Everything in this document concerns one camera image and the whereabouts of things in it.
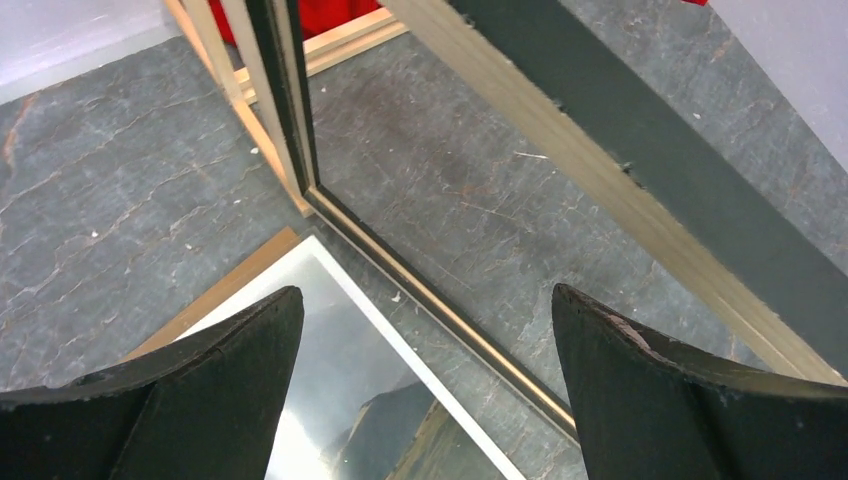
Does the brown backing board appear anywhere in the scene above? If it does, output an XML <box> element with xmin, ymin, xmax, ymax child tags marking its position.
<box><xmin>121</xmin><ymin>227</ymin><xmax>300</xmax><ymax>363</ymax></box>

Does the landscape photo print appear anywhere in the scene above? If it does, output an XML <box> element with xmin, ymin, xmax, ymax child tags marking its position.
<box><xmin>183</xmin><ymin>234</ymin><xmax>520</xmax><ymax>479</ymax></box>

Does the red t-shirt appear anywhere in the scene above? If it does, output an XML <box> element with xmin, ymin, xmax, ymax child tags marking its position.
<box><xmin>208</xmin><ymin>0</ymin><xmax>710</xmax><ymax>46</ymax></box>

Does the wooden clothes rack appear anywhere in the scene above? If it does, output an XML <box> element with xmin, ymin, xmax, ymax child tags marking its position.
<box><xmin>164</xmin><ymin>1</ymin><xmax>408</xmax><ymax>217</ymax></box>

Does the wooden picture frame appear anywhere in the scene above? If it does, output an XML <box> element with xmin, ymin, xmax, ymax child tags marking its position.
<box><xmin>218</xmin><ymin>0</ymin><xmax>848</xmax><ymax>442</ymax></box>

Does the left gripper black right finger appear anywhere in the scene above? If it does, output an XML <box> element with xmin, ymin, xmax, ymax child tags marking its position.
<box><xmin>551</xmin><ymin>283</ymin><xmax>847</xmax><ymax>479</ymax></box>

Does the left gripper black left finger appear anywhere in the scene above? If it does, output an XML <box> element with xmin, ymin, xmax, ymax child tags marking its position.
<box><xmin>1</xmin><ymin>286</ymin><xmax>304</xmax><ymax>479</ymax></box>

